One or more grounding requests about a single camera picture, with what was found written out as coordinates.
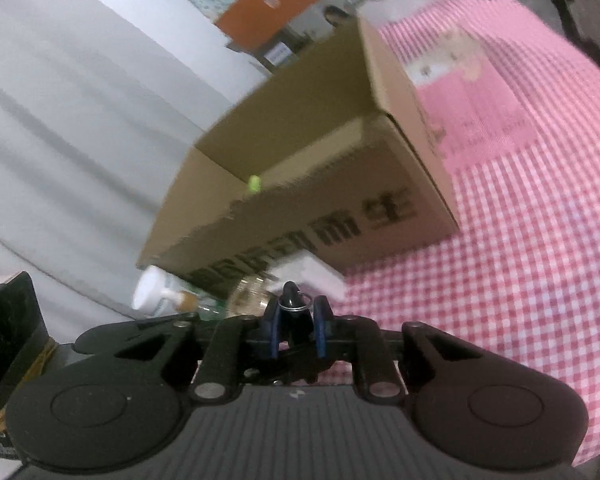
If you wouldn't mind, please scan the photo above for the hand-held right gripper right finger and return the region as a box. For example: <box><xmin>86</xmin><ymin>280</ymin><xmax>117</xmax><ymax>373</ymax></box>
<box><xmin>312</xmin><ymin>296</ymin><xmax>486</xmax><ymax>402</ymax></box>

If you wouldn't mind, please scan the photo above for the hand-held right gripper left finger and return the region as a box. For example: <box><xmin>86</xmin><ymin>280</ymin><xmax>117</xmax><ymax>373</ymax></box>
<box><xmin>75</xmin><ymin>305</ymin><xmax>281</xmax><ymax>402</ymax></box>

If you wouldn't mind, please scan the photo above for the black key fob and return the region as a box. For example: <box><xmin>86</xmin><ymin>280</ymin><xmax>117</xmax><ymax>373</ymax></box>
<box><xmin>277</xmin><ymin>281</ymin><xmax>314</xmax><ymax>352</ymax></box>

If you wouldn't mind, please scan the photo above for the gold lid jar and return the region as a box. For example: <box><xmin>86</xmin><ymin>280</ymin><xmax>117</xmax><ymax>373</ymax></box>
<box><xmin>227</xmin><ymin>274</ymin><xmax>282</xmax><ymax>319</ymax></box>

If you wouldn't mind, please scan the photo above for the brown cardboard box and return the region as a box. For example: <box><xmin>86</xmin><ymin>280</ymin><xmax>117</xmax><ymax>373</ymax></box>
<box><xmin>136</xmin><ymin>16</ymin><xmax>462</xmax><ymax>301</ymax></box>

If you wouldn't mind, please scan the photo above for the white jar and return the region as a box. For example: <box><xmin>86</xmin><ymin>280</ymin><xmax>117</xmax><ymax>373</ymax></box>
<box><xmin>132</xmin><ymin>266</ymin><xmax>177</xmax><ymax>317</ymax></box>

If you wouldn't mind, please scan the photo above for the white curtain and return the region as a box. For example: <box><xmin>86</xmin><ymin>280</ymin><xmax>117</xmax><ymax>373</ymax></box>
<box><xmin>0</xmin><ymin>0</ymin><xmax>281</xmax><ymax>322</ymax></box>

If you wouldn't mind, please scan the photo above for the pink checkered cloth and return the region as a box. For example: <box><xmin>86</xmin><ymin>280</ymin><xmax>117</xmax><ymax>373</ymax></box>
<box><xmin>330</xmin><ymin>0</ymin><xmax>600</xmax><ymax>467</ymax></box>

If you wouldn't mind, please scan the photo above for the appliance box with orange flap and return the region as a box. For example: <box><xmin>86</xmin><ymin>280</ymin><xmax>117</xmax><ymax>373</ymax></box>
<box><xmin>215</xmin><ymin>0</ymin><xmax>362</xmax><ymax>75</ymax></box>

